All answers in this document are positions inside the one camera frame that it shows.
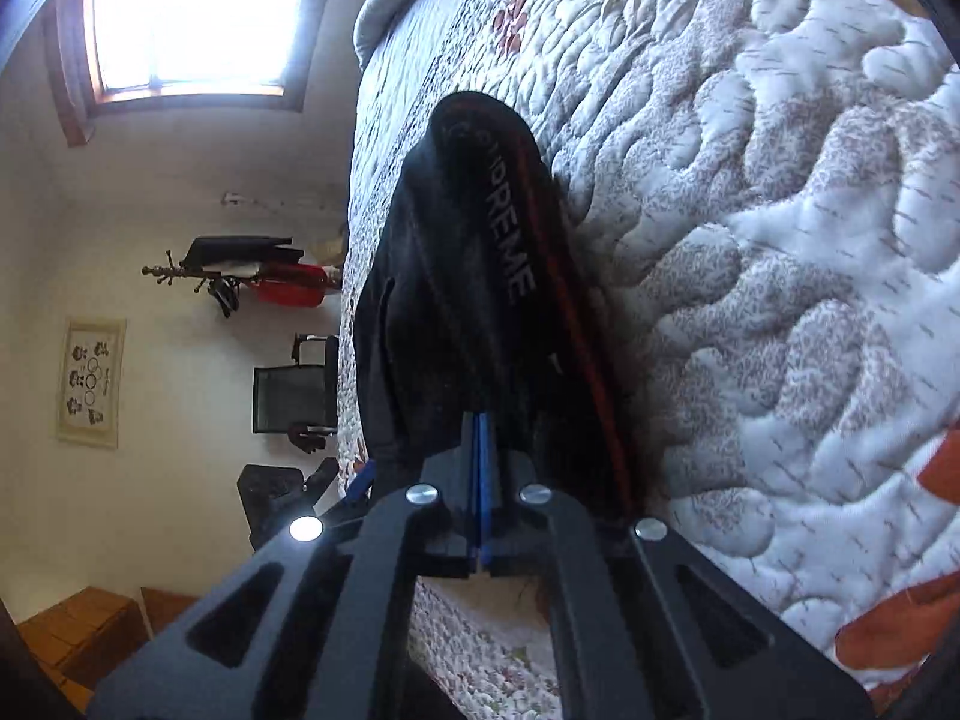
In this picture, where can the black pants with red stripe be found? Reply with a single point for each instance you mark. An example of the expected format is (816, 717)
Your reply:
(450, 277)

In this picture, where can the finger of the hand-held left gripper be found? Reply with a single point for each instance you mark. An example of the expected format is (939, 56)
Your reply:
(363, 477)

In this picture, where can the red garment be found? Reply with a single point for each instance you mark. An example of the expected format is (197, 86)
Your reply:
(296, 285)

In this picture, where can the black garment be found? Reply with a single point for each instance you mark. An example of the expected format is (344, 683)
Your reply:
(232, 251)

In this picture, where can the wooden cabinet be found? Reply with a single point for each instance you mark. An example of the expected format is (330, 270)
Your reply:
(82, 637)

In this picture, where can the black hanging bag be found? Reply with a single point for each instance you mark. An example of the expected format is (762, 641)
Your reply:
(223, 296)

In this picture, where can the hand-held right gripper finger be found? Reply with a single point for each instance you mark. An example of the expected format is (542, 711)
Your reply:
(487, 480)
(474, 480)

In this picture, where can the black mesh office chair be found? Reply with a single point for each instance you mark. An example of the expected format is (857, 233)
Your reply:
(292, 390)

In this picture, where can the wooden coat rack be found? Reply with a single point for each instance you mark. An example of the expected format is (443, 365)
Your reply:
(161, 270)

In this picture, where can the floral quilted bedspread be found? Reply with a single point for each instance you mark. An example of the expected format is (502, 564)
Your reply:
(750, 240)

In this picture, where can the window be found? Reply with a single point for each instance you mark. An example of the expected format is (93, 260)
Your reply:
(195, 15)

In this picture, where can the wall poster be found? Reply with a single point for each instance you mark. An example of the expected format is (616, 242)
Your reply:
(91, 382)

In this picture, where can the grey-blue comforter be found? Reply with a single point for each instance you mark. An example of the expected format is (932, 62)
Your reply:
(390, 0)

